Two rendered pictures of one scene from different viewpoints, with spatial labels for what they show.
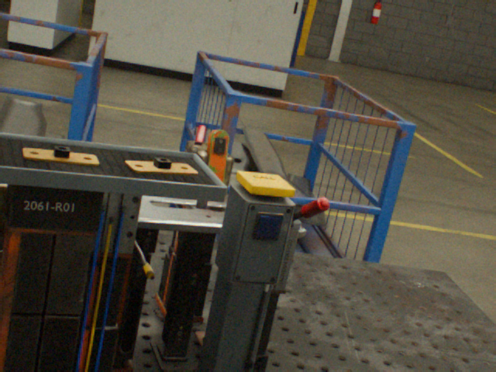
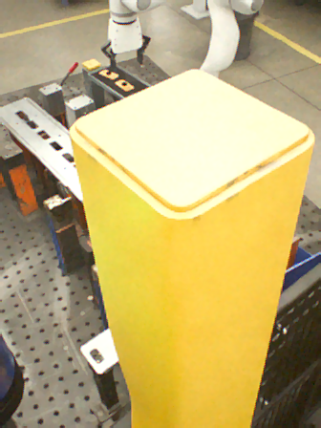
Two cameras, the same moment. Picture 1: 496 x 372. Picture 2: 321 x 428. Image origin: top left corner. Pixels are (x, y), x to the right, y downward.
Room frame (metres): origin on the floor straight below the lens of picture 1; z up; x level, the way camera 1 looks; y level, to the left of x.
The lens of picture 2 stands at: (1.12, 1.96, 2.14)
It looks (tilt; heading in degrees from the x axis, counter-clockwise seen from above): 44 degrees down; 257
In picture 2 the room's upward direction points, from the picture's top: 3 degrees counter-clockwise
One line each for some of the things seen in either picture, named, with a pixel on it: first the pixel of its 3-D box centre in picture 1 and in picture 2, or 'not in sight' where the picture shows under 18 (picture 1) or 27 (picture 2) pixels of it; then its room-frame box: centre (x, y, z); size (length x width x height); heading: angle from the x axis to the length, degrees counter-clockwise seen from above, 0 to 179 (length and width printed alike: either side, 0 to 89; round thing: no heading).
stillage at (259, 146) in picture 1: (271, 176); not in sight; (3.54, -0.11, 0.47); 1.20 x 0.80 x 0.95; 13
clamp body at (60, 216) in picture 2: not in sight; (66, 233); (1.17, 0.68, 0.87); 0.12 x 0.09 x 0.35; 23
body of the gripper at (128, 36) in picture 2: not in sight; (125, 32); (0.85, 0.50, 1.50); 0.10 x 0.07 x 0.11; 9
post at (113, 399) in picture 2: not in sight; (105, 382); (1.14, 1.28, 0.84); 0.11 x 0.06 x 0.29; 23
